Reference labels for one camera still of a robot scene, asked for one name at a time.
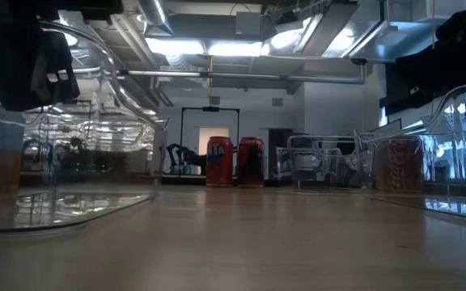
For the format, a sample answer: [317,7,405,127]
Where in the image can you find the shiny rectangular air duct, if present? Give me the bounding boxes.
[261,0,466,65]

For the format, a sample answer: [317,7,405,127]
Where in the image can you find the fluorescent ceiling light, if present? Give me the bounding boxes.
[207,40,264,57]
[145,37,205,57]

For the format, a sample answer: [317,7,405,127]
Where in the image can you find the round silver air duct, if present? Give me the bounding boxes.
[135,0,176,36]

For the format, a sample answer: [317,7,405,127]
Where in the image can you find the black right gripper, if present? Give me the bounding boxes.
[384,38,466,117]

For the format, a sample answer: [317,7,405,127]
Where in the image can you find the clear plastic bin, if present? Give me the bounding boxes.
[275,134,366,192]
[354,78,466,222]
[0,19,169,235]

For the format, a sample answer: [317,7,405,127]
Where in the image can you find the teal bottles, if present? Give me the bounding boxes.
[172,163,201,175]

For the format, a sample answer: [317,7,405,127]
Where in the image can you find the grey horizontal ceiling pipe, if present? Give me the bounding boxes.
[119,69,366,85]

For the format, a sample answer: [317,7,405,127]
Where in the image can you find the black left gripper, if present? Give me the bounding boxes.
[0,18,81,113]

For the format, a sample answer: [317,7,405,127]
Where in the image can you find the black background rig frame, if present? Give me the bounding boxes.
[180,106,241,179]

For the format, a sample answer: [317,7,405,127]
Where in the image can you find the yellow hanging cable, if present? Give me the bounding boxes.
[430,0,436,50]

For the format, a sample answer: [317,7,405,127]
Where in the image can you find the red Coca-Cola can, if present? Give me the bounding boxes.
[386,137,424,192]
[237,137,265,188]
[205,136,235,188]

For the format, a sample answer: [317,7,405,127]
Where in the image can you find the grey ceiling box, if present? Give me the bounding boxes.
[235,11,262,36]

